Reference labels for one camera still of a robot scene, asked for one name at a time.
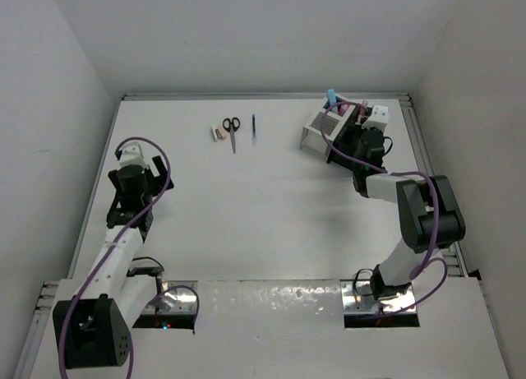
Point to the blue handled scissors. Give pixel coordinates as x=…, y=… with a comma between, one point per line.
x=231, y=125

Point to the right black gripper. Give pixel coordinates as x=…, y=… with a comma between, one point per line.
x=361, y=133

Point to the white slatted container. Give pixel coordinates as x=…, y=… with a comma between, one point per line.
x=312, y=130

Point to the black slatted container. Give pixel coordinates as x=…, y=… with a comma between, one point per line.
x=352, y=121

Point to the blue dark pen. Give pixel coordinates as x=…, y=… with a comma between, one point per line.
x=253, y=130

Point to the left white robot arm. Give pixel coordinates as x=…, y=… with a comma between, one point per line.
x=92, y=328

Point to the white pink eraser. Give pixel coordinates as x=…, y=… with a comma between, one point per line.
x=219, y=134

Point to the light blue highlighter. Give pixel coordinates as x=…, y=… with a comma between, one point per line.
x=331, y=101

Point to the red pen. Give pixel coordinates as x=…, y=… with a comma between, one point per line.
x=362, y=112

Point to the metal base plate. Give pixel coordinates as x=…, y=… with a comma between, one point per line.
x=358, y=301
x=179, y=298

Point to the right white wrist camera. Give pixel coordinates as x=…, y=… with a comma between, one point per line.
x=378, y=119

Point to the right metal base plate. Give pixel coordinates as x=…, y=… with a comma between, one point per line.
x=358, y=301

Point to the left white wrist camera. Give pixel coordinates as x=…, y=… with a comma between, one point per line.
x=131, y=154

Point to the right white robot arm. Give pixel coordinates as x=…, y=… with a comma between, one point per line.
x=429, y=215

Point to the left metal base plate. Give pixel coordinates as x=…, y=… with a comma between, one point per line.
x=179, y=298

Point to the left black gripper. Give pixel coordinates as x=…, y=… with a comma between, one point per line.
x=156, y=181

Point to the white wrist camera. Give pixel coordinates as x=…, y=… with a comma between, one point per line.
x=131, y=154
x=378, y=119

